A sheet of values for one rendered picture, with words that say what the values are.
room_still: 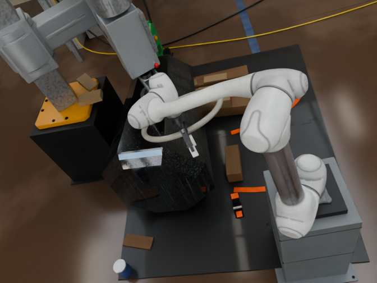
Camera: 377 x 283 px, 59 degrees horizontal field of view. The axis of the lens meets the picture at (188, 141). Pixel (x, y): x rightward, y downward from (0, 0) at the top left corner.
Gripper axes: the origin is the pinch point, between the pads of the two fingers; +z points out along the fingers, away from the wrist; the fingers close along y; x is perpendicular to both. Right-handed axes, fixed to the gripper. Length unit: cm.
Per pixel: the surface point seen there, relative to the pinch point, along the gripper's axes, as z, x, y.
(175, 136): -10.3, 5.2, -0.9
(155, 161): 23, 32, 45
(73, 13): -77, 48, 117
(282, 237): 53, -23, -26
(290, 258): 82, -23, -16
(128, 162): 18, 51, 50
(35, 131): -12, 126, 115
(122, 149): 10, 51, 57
